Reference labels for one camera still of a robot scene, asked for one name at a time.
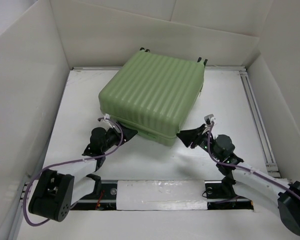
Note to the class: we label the green hard-shell suitcase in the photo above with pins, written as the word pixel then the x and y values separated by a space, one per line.
pixel 154 94

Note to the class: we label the black metal base rail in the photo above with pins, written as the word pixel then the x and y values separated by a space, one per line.
pixel 162 195

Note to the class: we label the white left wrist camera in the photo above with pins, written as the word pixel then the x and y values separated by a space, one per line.
pixel 107 119

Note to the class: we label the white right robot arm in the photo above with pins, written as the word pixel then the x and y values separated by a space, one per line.
pixel 278 196

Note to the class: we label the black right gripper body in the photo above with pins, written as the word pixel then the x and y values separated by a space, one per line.
pixel 202 140

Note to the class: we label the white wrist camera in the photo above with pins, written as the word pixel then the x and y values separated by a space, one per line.
pixel 209 119
pixel 107 119

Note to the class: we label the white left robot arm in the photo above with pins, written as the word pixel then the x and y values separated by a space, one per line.
pixel 61 185

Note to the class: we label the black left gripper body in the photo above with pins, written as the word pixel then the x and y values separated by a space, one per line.
pixel 112 138

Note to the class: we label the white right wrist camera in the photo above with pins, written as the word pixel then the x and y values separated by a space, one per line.
pixel 209 119

